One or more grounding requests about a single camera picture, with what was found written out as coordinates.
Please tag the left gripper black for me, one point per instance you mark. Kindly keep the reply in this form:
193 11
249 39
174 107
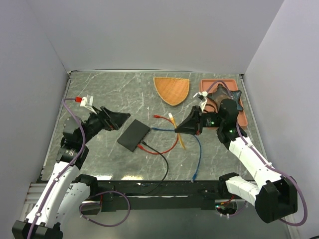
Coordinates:
110 120

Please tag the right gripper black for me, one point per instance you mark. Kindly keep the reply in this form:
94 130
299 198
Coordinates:
189 125

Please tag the black network switch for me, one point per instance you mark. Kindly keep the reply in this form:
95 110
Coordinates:
133 135

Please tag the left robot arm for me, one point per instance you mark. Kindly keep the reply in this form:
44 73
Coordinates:
57 179

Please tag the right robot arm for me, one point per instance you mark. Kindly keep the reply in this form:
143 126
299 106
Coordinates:
272 194

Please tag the pink rectangular tray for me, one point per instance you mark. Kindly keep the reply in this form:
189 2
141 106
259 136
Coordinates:
233 86

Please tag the orange woven basket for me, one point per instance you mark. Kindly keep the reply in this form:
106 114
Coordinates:
172 90

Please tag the blue star-shaped dish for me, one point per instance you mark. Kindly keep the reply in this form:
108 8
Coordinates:
221 93

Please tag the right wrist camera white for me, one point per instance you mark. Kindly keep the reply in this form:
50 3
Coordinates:
202 96

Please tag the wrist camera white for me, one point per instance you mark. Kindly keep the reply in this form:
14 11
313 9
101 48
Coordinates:
86 102
202 96

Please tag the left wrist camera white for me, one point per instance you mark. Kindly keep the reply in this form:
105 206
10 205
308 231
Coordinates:
86 102

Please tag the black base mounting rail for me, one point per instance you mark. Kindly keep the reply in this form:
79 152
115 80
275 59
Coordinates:
152 195

